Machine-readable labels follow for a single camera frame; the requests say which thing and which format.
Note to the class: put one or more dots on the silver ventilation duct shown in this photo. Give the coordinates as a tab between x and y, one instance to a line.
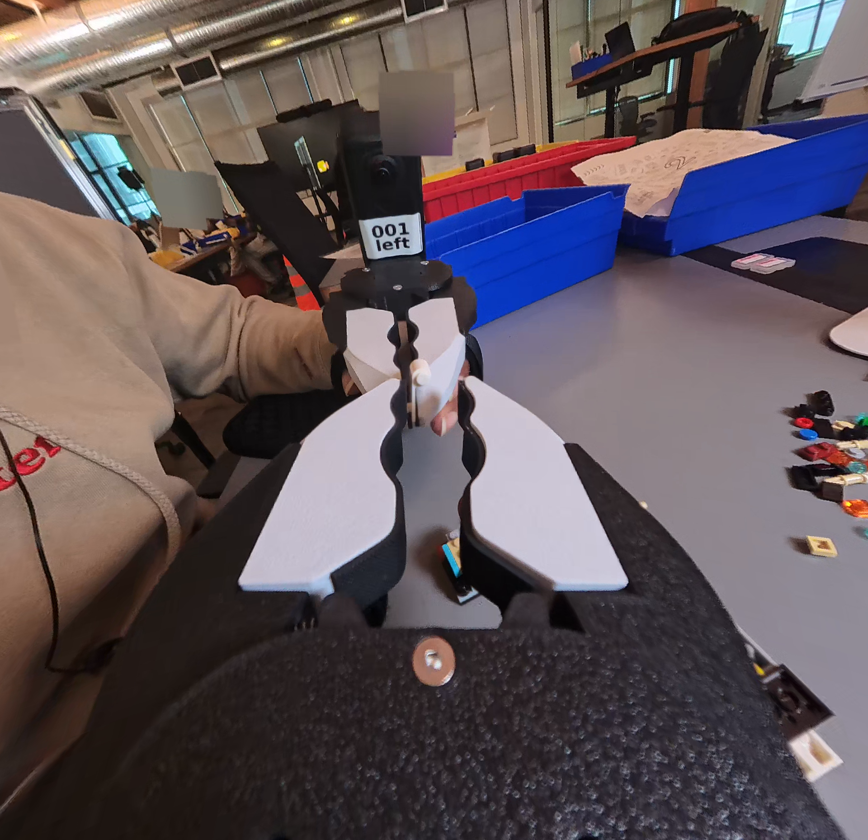
102	46
305	29

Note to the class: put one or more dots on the person's left forearm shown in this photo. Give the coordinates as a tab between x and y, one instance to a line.
271	338

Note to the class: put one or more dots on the tan square lego tile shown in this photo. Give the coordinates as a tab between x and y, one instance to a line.
822	546

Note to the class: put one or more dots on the whiteboard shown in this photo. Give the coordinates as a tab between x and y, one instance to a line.
841	40

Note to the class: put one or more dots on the white printed paper bag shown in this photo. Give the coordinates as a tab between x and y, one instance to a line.
678	162

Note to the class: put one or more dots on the grey red lego beam frame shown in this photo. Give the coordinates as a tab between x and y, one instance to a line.
793	708

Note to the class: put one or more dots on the white wooden book stand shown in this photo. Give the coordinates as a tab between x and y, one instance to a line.
853	335

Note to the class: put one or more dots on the black floor lamp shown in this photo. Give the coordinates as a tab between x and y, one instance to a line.
546	53

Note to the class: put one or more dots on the black chair armrest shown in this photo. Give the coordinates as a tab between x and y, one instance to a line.
285	419

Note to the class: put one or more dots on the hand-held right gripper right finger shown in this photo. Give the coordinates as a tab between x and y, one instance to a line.
542	501

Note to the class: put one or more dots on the wooden standing desk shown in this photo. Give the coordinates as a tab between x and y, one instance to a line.
651	53

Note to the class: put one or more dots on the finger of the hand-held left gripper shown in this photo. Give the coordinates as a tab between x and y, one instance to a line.
369	345
441	338

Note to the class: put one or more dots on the person's left hand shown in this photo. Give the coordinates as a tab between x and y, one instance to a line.
453	416

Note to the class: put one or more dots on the dark flat screen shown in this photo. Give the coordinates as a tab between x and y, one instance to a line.
41	155

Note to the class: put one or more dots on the small tan grey lego assembly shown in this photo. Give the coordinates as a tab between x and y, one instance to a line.
453	558

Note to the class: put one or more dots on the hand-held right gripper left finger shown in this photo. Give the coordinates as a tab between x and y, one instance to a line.
325	508

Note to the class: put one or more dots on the black desk mat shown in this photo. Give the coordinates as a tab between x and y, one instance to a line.
827	270

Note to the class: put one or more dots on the scatter of small colourful pieces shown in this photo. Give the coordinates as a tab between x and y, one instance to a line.
824	452

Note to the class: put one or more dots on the red plastic storage bin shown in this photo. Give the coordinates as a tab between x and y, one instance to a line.
488	189

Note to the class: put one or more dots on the black computer monitor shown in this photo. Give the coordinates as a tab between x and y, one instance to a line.
298	148

